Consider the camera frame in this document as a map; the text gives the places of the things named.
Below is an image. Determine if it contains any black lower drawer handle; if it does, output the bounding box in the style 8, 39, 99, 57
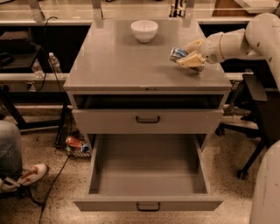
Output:
136, 202, 161, 212

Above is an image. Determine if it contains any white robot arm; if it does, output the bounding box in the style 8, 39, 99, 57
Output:
175, 13, 280, 224

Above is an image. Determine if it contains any open grey lower drawer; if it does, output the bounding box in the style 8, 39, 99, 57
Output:
74, 134, 222, 212

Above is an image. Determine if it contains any grey drawer cabinet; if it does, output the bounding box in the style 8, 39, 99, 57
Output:
64, 19, 231, 144

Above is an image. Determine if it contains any black drawer handle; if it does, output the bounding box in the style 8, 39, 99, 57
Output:
135, 116, 160, 123
136, 202, 161, 212

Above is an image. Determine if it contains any clear water bottle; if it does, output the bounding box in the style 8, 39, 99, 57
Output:
49, 52, 62, 74
31, 59, 45, 79

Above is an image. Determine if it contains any black stand left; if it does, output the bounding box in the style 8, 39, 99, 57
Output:
0, 85, 69, 149

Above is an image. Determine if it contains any black office chair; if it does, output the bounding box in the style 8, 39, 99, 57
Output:
215, 74, 280, 179

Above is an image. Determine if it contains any black floor cable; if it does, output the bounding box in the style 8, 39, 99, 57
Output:
38, 154, 71, 224

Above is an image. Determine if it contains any blue jeans leg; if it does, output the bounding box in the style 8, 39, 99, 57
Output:
0, 121, 23, 180

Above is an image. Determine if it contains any white red sneaker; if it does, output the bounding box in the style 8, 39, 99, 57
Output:
0, 164, 48, 193

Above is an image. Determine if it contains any redbull can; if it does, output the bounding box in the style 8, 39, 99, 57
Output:
169, 47, 188, 62

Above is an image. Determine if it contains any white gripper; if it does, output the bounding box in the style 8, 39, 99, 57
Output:
176, 32, 225, 72

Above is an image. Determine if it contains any white bowl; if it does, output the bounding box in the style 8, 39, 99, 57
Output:
130, 20, 158, 43

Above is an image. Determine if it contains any orange snack bag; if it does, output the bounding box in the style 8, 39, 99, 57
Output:
66, 136, 88, 152

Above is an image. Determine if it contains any black upper drawer handle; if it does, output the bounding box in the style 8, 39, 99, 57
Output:
135, 116, 160, 123

